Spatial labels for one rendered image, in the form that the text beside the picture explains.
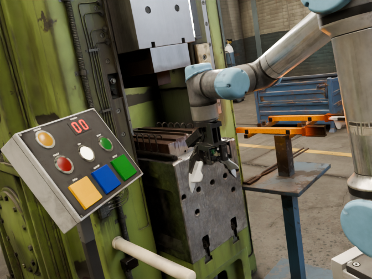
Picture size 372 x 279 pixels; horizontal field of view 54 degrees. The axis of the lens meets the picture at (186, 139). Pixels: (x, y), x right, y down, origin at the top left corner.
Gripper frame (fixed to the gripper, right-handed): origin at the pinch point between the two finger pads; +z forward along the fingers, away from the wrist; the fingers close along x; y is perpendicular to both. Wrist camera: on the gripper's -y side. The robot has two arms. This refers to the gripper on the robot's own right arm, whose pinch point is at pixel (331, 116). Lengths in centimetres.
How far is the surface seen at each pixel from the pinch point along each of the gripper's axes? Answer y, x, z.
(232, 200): 29, -44, 32
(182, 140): -5, -62, 39
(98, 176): -11, -115, 24
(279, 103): 52, 305, 190
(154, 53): -42, -68, 40
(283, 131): 0.4, -25.5, 12.3
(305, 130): 0.1, -25.1, 1.9
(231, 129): 3, -12, 49
